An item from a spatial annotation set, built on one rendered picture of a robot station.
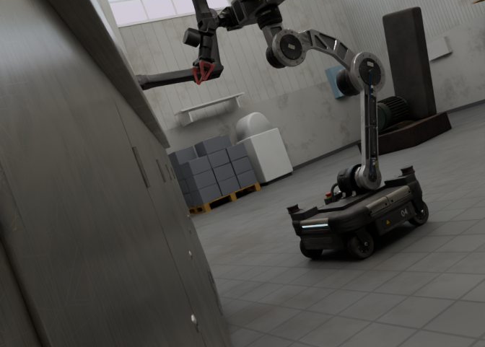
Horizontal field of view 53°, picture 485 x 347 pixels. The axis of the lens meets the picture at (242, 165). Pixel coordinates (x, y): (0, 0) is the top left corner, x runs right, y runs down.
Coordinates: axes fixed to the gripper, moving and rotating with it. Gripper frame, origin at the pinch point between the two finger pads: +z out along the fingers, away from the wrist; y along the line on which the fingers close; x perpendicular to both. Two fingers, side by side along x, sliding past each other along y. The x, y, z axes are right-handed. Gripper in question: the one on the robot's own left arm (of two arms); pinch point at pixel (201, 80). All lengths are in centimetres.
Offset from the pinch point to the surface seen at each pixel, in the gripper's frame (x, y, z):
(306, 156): 518, -649, -193
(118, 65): -60, 120, 55
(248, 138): 336, -580, -177
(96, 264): -67, 159, 82
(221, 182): 280, -555, -81
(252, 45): 363, -651, -403
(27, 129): -71, 161, 77
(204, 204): 252, -554, -38
